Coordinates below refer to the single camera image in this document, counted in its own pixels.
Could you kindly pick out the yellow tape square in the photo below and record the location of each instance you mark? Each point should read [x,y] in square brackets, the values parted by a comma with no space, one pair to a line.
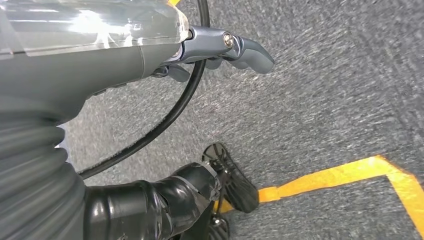
[331,175]

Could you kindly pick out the black robot foot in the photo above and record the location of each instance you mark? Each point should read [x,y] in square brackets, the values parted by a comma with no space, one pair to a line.
[238,192]

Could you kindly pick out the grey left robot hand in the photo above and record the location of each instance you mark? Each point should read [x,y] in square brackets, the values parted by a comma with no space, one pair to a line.
[82,66]

